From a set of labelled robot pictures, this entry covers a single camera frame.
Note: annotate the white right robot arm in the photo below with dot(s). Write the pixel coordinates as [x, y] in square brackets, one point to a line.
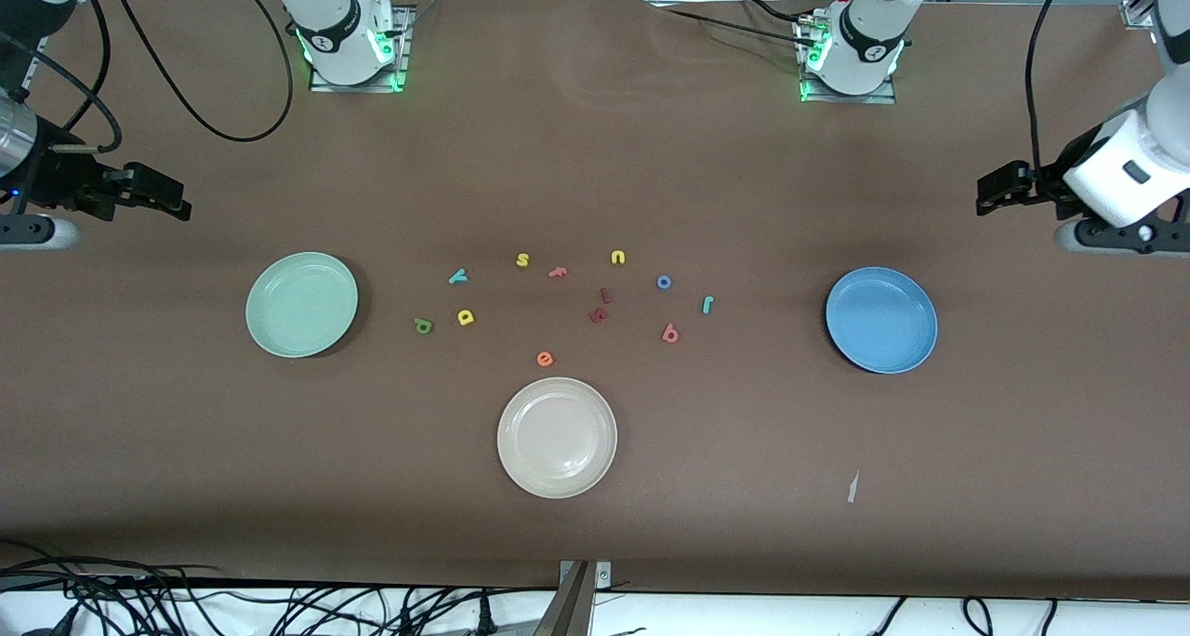
[335, 22]

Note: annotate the pink letter b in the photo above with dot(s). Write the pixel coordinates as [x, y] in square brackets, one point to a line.
[666, 330]

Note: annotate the dark red letter k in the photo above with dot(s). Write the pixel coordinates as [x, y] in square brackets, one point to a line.
[599, 315]

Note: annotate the white paper scrap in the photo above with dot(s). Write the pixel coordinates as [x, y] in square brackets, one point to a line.
[852, 489]

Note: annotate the light green plate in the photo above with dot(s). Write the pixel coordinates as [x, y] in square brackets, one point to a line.
[302, 306]

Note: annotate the aluminium corner bracket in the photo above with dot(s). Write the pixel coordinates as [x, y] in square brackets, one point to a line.
[1136, 15]

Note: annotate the blue plate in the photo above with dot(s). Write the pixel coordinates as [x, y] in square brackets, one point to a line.
[881, 320]

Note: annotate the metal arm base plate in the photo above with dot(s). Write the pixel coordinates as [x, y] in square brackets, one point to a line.
[846, 99]
[358, 84]

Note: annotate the metal table edge bracket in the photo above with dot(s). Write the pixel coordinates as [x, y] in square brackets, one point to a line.
[572, 599]

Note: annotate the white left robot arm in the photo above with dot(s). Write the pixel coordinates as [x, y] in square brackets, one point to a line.
[869, 32]

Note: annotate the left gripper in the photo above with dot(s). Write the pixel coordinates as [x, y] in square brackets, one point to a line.
[1044, 186]

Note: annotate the beige plate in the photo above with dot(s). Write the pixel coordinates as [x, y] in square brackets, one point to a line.
[557, 438]

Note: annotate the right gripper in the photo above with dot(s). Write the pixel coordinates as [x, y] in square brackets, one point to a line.
[58, 182]

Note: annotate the aluminium table side rail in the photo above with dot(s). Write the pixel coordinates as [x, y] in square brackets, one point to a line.
[33, 73]

